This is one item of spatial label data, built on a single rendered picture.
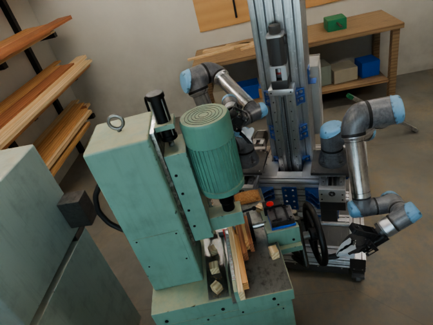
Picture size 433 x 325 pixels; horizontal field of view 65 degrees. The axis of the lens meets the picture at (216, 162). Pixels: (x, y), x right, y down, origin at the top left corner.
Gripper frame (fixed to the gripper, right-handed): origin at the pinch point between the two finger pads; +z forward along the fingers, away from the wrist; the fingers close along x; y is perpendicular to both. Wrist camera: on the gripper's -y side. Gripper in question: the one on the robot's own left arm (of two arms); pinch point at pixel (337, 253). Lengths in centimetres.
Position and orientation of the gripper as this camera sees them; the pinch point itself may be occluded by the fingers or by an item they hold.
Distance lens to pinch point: 156.3
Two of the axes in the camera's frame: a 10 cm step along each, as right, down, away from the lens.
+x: -0.9, -5.4, 8.3
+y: 6.8, 5.8, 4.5
